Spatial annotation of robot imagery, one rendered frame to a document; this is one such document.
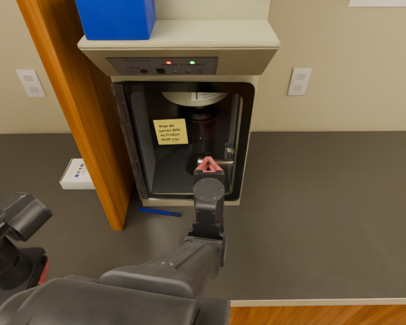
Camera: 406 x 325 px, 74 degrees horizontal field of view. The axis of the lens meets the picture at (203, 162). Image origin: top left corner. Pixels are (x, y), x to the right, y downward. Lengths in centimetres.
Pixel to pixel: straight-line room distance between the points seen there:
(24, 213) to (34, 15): 32
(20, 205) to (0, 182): 68
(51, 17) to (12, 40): 67
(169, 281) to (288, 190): 84
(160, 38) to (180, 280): 38
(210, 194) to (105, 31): 31
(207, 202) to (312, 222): 53
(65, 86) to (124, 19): 18
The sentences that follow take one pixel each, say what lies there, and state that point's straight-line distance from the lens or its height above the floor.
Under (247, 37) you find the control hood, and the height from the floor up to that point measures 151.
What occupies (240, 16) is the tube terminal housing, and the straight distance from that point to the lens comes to 57.
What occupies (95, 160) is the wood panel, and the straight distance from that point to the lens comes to 68.
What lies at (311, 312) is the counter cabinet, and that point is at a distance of 102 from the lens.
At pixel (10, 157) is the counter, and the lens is 132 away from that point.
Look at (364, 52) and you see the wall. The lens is 122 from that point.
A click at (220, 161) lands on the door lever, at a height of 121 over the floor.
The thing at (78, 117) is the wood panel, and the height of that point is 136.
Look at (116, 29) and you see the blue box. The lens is 48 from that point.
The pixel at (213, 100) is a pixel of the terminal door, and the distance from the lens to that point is 62.
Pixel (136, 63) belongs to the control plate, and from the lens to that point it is 53.
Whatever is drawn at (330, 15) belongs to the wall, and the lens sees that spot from 111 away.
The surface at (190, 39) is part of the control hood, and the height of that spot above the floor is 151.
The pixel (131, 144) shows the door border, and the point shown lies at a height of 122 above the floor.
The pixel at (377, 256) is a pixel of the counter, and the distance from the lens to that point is 96.
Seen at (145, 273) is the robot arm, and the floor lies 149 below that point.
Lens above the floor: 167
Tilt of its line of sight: 44 degrees down
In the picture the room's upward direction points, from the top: straight up
